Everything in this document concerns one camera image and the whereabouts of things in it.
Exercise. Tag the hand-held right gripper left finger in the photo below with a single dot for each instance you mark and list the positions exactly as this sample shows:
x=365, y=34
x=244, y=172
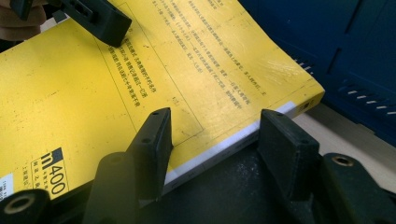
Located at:
x=154, y=155

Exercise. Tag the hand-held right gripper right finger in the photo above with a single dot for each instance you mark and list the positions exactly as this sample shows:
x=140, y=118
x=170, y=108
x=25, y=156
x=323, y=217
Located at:
x=289, y=155

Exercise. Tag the black book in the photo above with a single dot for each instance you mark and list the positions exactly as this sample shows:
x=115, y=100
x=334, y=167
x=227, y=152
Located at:
x=233, y=193

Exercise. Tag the yellow book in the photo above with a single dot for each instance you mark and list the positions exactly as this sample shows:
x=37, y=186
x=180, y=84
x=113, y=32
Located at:
x=77, y=93

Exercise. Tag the blue plastic file rack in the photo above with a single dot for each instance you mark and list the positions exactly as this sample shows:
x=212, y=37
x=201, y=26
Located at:
x=342, y=46

